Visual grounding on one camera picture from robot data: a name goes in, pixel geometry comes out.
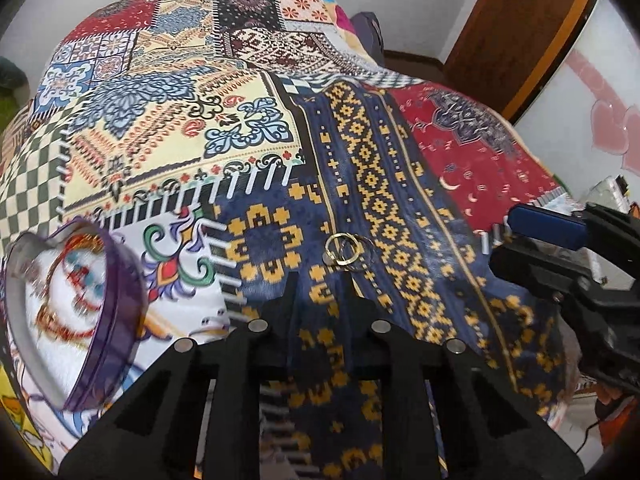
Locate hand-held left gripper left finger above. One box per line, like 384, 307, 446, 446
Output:
59, 275, 301, 480

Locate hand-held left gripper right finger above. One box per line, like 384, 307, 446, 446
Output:
344, 279, 587, 480

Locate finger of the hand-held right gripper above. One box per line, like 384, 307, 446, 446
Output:
489, 239, 590, 307
507, 203, 590, 251

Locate gold ring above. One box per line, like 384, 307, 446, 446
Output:
345, 236, 375, 272
323, 233, 359, 267

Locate purple heart-shaped tin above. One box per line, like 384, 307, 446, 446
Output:
2, 219, 150, 412

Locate multicolour beaded bracelet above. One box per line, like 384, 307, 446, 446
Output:
55, 240, 112, 311

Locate orange cloth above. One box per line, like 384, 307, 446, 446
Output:
595, 389, 640, 442

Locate pink heart stickers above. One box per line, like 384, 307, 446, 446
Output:
565, 50, 640, 173

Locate dark wooden door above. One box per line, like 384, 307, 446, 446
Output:
442, 0, 601, 122

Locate patchwork printed blanket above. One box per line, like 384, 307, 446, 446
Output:
0, 0, 576, 480

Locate thin black cable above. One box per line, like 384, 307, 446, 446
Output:
570, 410, 609, 457

